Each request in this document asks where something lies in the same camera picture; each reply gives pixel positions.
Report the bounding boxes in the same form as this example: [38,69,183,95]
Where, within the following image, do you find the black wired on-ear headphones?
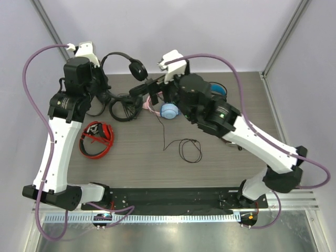
[101,51,203,163]

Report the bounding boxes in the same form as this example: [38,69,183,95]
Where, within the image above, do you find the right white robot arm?
[145,73,307,208]

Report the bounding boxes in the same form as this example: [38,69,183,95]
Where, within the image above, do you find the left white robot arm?
[22,56,111,211]

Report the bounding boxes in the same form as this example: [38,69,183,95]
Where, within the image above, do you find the black blue over-ear headphones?
[210,82,227,100]

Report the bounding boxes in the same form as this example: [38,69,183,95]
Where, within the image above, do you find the pink blue cat-ear headphones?
[142,96,181,120]

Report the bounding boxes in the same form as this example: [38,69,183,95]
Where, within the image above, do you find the black headphones far left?
[86,97,111,117]

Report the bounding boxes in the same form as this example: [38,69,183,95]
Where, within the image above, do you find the red headphones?
[79,121,114,160]

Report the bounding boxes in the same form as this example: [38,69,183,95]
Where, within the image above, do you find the brown leather headphones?
[222,139,244,151]

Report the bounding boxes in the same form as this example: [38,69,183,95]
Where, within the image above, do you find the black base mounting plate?
[96,187,268,216]

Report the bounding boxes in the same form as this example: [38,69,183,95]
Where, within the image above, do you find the black headphones with wrapped cable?
[108,93,143,122]

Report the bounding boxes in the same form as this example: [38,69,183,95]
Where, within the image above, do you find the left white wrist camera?
[66,41,100,67]

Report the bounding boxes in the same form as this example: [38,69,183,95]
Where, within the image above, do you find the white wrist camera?
[66,41,100,67]
[157,49,187,84]

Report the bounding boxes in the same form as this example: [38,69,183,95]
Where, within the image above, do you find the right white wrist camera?
[157,49,187,84]

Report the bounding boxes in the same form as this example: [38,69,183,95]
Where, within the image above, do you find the aluminium rail front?
[31,190,320,213]

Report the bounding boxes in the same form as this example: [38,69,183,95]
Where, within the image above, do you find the slotted cable duct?
[43,214,241,224]

